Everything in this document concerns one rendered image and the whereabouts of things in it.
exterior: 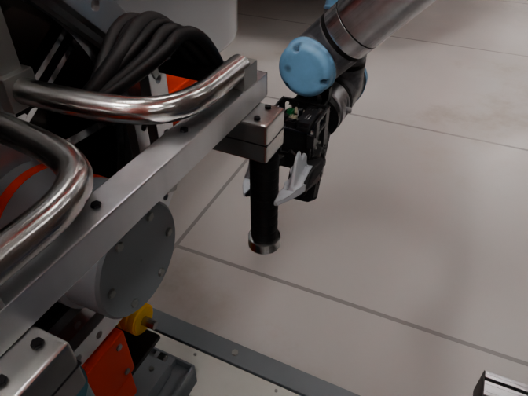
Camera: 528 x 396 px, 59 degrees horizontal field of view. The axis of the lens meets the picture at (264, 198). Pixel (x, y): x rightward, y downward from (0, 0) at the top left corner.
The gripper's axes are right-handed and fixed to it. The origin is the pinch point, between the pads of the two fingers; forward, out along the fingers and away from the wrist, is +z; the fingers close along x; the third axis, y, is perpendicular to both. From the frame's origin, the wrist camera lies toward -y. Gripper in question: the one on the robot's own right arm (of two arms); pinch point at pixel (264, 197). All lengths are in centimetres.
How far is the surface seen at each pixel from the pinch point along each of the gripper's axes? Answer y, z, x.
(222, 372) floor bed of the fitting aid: -75, -13, -18
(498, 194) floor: -83, -135, 43
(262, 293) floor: -83, -47, -23
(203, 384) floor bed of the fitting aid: -75, -9, -21
